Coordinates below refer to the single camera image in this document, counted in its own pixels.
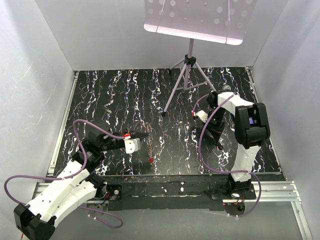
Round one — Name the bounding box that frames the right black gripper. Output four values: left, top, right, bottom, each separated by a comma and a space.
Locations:
202, 106, 226, 142

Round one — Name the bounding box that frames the large toothed keyring disc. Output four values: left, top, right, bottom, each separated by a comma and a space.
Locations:
146, 131, 154, 164

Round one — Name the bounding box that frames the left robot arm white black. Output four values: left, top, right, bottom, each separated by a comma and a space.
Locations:
13, 130, 149, 240

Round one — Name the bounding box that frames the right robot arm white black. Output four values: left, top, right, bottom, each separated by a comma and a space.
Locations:
205, 91, 270, 199

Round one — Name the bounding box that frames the glitter toy microphone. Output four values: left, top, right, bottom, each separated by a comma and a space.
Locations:
221, 84, 232, 92

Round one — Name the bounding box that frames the lilac music stand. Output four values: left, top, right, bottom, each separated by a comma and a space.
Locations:
143, 0, 258, 117

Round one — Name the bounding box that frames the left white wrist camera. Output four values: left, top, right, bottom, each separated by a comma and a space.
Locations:
123, 134, 141, 154

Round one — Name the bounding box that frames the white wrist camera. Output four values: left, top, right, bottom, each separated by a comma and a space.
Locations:
192, 110, 208, 123
123, 134, 141, 154

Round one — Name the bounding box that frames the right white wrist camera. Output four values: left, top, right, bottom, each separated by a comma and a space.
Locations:
192, 110, 208, 123

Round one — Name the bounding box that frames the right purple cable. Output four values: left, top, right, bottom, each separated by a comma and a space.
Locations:
191, 93, 263, 217

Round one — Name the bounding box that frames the black front rail base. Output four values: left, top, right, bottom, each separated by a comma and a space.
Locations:
87, 174, 259, 211

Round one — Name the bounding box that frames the aluminium frame rail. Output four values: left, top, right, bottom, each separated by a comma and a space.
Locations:
21, 181, 313, 240

